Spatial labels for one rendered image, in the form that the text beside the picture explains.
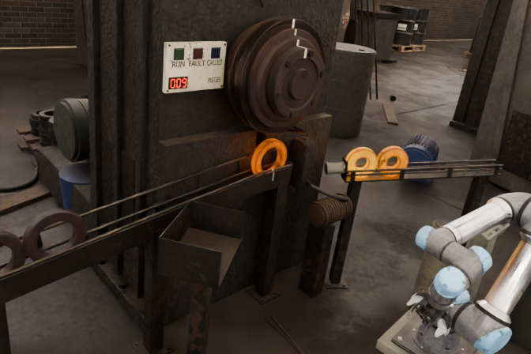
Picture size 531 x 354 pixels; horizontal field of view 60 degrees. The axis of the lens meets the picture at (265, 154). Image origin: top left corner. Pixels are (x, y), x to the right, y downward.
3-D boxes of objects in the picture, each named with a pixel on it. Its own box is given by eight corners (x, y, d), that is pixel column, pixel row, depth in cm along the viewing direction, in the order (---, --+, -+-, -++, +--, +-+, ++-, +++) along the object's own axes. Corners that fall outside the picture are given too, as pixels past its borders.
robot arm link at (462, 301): (441, 303, 174) (450, 274, 169) (472, 327, 164) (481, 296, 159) (419, 314, 168) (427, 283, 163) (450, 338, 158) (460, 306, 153)
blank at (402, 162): (377, 145, 220) (379, 148, 217) (408, 144, 222) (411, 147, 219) (374, 175, 226) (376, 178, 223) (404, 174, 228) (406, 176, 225)
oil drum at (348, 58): (294, 124, 494) (306, 40, 460) (329, 117, 533) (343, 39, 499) (336, 142, 455) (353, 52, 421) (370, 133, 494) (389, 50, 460)
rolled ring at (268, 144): (289, 137, 201) (284, 134, 203) (257, 144, 189) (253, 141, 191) (284, 175, 208) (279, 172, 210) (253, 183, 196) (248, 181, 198)
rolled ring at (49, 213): (82, 204, 145) (78, 199, 147) (20, 225, 133) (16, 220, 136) (90, 250, 153) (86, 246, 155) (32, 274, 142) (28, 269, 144)
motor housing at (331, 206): (291, 288, 237) (307, 197, 217) (319, 273, 252) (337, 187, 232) (310, 303, 229) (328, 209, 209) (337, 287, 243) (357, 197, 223)
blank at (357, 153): (345, 147, 218) (348, 149, 215) (377, 145, 220) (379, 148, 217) (343, 176, 224) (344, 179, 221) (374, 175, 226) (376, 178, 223)
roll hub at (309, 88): (261, 119, 177) (270, 47, 167) (310, 111, 196) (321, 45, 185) (271, 123, 174) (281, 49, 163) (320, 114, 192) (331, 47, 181)
